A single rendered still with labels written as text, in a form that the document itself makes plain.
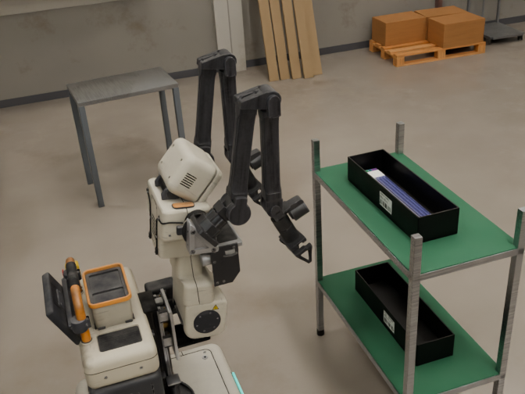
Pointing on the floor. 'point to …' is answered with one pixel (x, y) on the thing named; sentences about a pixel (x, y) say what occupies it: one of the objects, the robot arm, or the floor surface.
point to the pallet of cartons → (426, 34)
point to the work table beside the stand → (109, 91)
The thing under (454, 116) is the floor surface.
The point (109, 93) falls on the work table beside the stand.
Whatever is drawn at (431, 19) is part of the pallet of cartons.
